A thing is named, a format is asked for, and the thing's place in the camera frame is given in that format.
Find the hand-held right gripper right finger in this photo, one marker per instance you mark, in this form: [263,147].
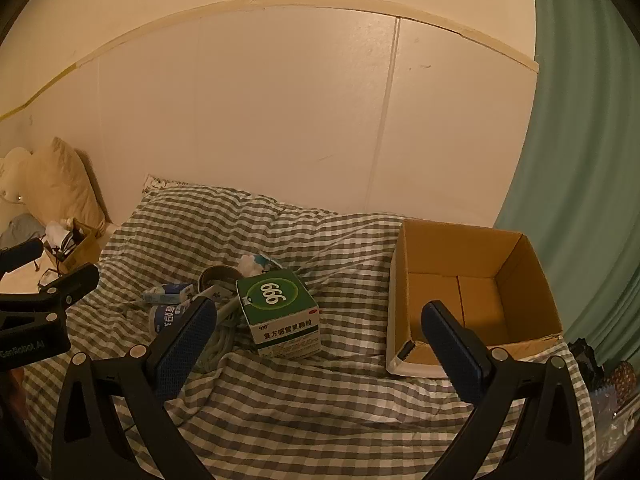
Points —
[460,355]

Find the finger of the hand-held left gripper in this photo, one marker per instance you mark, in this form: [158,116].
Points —
[70,284]
[20,255]

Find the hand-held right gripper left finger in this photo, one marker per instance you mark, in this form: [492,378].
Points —
[185,345]

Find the white bottle with blue label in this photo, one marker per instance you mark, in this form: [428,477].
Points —
[165,317]

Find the blue white tissue packet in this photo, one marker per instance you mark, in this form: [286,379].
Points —
[167,292]

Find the brown cardboard box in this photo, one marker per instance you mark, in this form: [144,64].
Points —
[525,280]

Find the green white medicine box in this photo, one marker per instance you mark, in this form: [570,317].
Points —
[270,292]

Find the blue grey cloth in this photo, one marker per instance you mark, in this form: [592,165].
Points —
[20,227]

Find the small cluttered cardboard box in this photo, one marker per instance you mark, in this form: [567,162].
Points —
[82,250]

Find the round metal tin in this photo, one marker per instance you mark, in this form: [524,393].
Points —
[215,275]

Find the white plush toy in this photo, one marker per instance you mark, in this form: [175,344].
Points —
[15,175]

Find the beige pillow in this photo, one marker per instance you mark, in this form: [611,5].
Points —
[60,185]

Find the crumpled white teal packet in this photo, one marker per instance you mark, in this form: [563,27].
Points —
[257,262]

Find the dark crumpled bag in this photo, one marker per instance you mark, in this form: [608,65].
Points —
[582,357]

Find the grey white checked blanket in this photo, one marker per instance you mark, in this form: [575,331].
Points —
[300,410]

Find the floral patterned pillow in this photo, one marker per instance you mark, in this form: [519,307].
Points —
[162,183]

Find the pineapple patterned bag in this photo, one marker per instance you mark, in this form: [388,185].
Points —
[617,400]

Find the green curtain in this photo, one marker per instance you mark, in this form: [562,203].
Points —
[590,160]

